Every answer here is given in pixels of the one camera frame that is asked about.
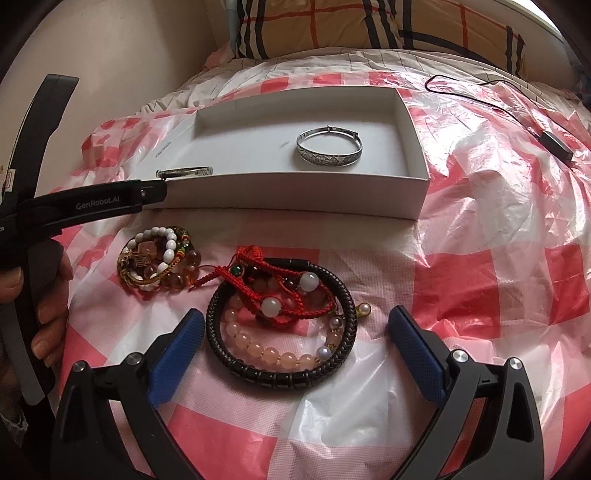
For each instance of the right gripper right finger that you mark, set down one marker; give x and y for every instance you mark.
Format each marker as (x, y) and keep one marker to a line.
(486, 424)

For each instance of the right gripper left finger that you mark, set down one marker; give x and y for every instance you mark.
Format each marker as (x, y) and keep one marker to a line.
(145, 381)

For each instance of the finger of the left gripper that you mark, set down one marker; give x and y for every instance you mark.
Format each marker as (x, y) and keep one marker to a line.
(42, 118)
(95, 202)

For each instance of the plain silver bangle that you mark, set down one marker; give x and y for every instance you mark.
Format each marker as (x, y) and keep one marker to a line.
(184, 172)

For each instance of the engraved silver bangle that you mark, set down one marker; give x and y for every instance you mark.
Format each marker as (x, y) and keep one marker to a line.
(329, 146)

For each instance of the person left hand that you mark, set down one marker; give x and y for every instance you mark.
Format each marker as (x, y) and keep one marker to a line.
(52, 310)

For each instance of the white headboard panel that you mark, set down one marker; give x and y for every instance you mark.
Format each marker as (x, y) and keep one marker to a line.
(124, 54)

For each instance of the red white checkered plastic sheet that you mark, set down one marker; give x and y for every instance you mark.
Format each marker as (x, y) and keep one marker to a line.
(498, 263)

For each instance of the white striped bed sheet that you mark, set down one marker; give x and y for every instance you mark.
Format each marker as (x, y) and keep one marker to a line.
(337, 66)

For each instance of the left plaid pillow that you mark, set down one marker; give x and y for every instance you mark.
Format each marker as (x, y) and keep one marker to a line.
(263, 30)

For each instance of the plaid pillow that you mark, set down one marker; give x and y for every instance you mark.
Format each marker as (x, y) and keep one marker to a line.
(453, 27)
(263, 30)

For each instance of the white shallow cardboard box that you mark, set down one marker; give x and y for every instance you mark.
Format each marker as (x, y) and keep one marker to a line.
(250, 144)

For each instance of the right plaid pillow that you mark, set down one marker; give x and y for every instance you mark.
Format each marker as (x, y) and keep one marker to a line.
(453, 27)

